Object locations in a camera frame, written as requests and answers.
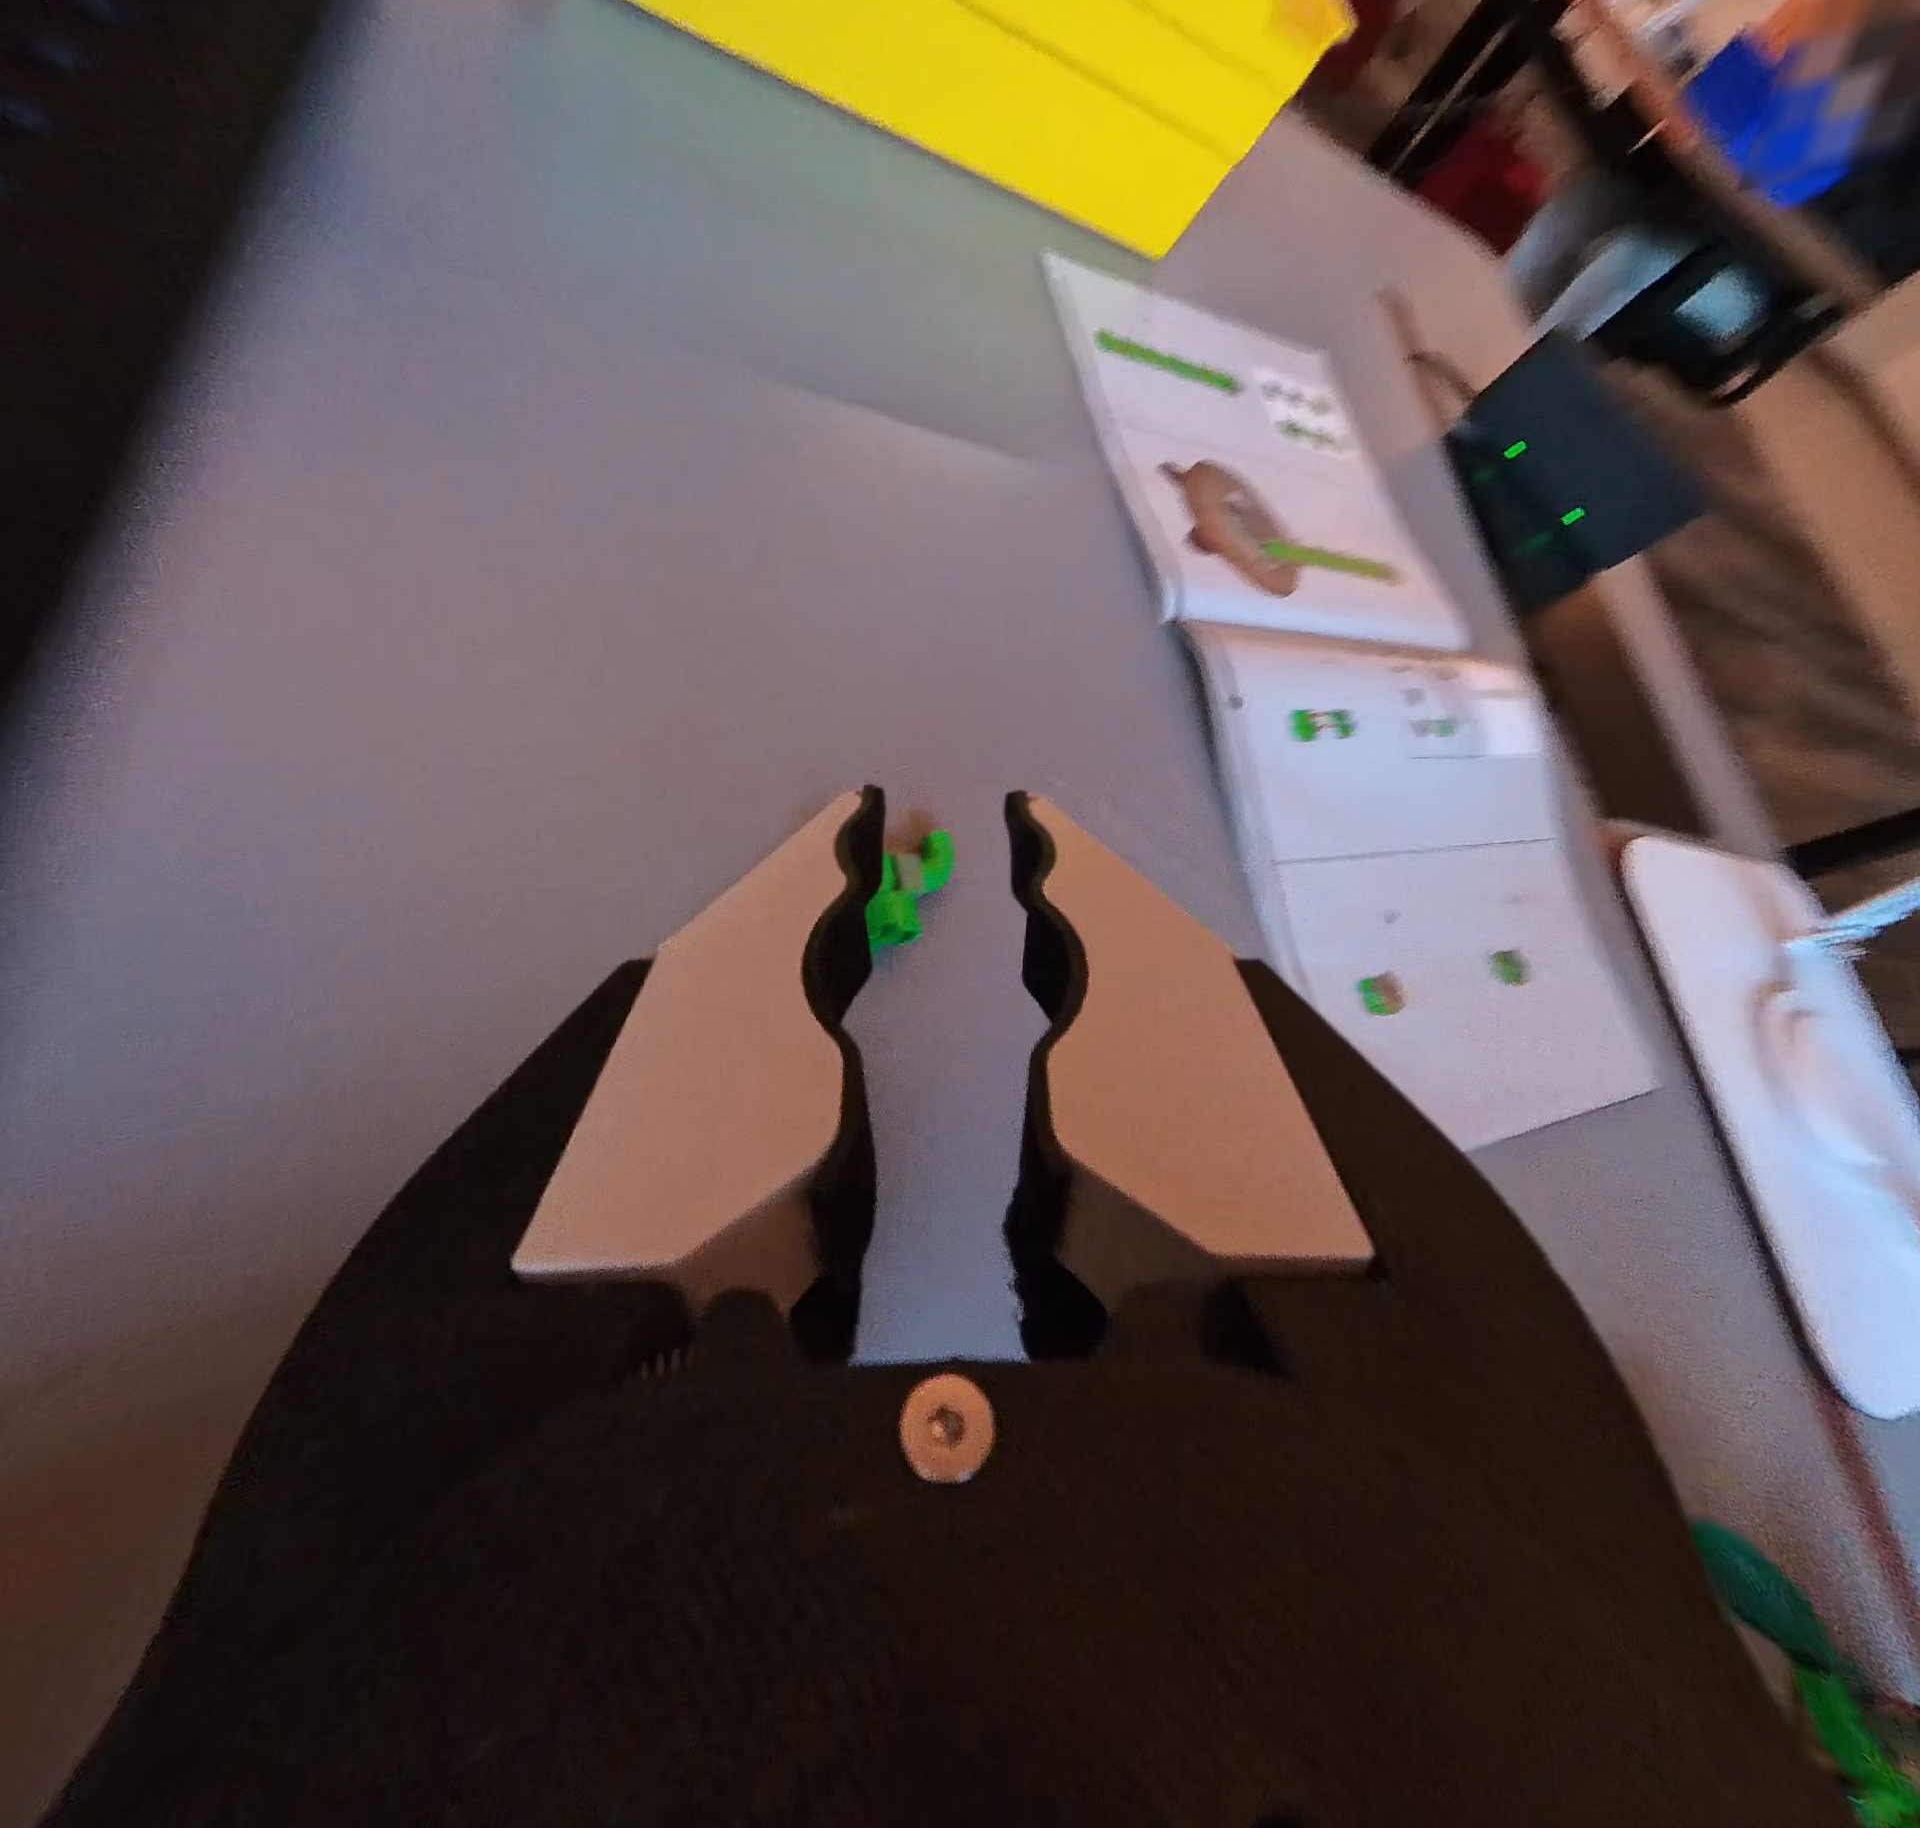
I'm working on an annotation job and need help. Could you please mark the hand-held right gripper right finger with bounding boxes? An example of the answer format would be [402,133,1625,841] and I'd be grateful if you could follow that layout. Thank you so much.
[1003,791,1378,1362]

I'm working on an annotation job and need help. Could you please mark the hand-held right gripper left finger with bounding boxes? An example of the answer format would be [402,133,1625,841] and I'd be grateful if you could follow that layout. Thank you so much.
[510,787,886,1362]

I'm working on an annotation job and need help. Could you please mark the green hooked stalk piece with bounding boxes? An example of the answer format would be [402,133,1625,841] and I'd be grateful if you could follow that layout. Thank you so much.
[866,826,957,955]

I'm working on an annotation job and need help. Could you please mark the grey desk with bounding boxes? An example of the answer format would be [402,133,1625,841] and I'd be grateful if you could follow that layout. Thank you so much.
[0,0,1899,1828]

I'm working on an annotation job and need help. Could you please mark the open instruction booklet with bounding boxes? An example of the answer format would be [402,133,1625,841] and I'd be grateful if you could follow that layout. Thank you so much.
[1040,252,1658,1152]

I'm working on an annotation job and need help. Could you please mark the green toy bamboo leaves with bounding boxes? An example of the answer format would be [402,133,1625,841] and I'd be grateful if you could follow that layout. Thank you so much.
[1685,1520,1920,1828]

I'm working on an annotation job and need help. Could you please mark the black device with green lights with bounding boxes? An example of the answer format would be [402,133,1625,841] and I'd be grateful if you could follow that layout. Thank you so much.
[1445,342,1711,616]

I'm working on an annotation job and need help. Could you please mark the red container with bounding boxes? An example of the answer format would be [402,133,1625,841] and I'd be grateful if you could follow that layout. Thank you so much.
[1417,118,1546,231]

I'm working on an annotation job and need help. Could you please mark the long wooden table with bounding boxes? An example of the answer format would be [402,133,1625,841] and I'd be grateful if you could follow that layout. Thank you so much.
[1514,0,1877,301]

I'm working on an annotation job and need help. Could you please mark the blue plastic bin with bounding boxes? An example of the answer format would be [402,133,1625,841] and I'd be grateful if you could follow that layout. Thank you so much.
[1710,27,1891,210]

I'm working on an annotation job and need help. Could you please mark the white wire document stand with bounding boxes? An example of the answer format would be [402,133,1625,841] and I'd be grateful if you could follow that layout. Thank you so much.
[1620,830,1920,1424]

